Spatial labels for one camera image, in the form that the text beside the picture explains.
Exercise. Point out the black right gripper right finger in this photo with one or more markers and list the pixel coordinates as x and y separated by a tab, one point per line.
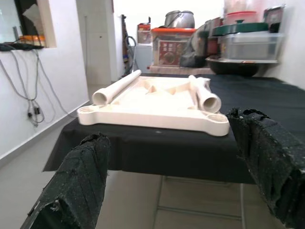
269	162

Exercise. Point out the pink lidded plastic container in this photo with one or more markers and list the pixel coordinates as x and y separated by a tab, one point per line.
240	17

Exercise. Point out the dark green pot lid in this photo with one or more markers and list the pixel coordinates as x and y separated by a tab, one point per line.
238	27

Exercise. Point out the white flat tray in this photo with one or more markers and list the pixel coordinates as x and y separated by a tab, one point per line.
262	61

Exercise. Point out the silver metal pot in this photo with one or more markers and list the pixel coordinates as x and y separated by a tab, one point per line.
172	19
188	19

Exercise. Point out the black tablecloth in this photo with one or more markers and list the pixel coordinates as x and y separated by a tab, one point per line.
166	152

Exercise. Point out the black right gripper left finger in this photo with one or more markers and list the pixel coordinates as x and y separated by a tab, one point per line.
76	181

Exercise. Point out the black bag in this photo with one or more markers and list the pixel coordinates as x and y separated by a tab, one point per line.
193	55

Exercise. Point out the small clear storage box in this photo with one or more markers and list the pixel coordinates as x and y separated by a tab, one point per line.
144	33

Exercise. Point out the black flat device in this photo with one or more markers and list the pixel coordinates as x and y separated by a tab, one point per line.
21	46

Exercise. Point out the orange lidded jar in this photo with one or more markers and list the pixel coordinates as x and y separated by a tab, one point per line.
38	41
26	41

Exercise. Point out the black wok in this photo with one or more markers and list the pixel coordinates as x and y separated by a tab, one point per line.
231	68

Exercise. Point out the white plastic table top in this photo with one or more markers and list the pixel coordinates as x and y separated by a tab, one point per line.
152	119

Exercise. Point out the white plastic table leg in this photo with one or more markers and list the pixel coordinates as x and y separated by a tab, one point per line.
206	96
204	81
112	90

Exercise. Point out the clear plastic storage container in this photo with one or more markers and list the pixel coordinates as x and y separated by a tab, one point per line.
250	46

